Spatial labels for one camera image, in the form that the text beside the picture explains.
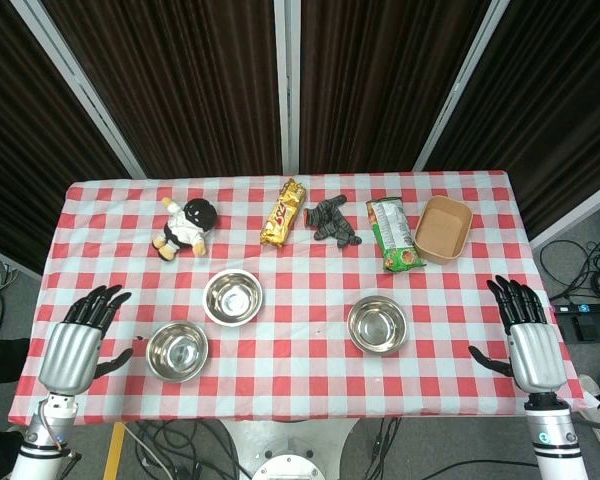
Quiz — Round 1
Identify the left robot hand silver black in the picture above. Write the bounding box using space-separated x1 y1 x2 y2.
37 284 134 397

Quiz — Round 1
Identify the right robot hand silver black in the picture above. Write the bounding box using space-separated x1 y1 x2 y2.
468 274 570 396

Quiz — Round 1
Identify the stainless steel bowl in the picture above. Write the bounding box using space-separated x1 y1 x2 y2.
346 294 410 358
145 320 210 385
201 268 265 327

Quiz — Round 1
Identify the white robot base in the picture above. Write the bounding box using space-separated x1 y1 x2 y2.
214 417 364 480

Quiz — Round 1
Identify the brown paper box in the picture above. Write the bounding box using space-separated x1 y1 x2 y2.
412 195 475 266

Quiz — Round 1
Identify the plush doll black head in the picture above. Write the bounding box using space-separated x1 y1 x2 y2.
151 196 219 262

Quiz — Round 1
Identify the green snack bag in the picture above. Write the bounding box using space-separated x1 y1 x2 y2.
364 196 427 274

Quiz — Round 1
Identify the red white checkered tablecloth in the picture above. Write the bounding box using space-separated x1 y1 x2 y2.
7 169 600 426

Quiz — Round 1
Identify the grey knitted glove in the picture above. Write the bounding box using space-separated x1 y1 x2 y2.
303 194 364 248

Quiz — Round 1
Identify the golden biscuit pack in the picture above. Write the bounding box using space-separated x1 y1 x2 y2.
258 177 309 250

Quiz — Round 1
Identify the coloured wrist wire bundle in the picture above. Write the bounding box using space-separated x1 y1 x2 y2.
32 398 81 459

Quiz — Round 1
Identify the white partition frame post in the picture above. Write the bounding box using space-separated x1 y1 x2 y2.
411 0 512 172
0 241 44 279
528 177 600 251
272 0 302 176
9 0 147 179

